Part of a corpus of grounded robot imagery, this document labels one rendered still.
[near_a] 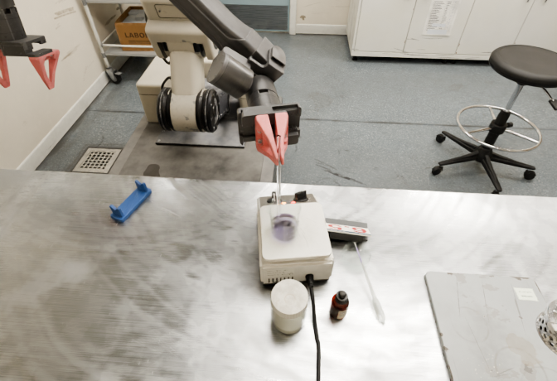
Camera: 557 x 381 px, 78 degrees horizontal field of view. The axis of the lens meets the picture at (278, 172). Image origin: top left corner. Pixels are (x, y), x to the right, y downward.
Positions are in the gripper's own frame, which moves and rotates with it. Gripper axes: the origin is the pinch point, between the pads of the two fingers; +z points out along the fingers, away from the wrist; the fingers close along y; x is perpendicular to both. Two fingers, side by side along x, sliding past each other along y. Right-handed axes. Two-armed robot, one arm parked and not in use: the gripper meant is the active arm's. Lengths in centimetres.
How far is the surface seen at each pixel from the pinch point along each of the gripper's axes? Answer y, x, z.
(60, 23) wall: -98, 49, -197
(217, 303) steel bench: -12.5, 25.7, 8.0
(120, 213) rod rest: -31.3, 23.6, -14.5
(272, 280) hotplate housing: -2.4, 23.3, 6.6
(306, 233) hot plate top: 4.6, 16.9, 2.3
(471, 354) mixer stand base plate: 26.4, 24.5, 24.1
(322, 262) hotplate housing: 6.3, 19.1, 7.2
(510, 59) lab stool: 120, 37, -85
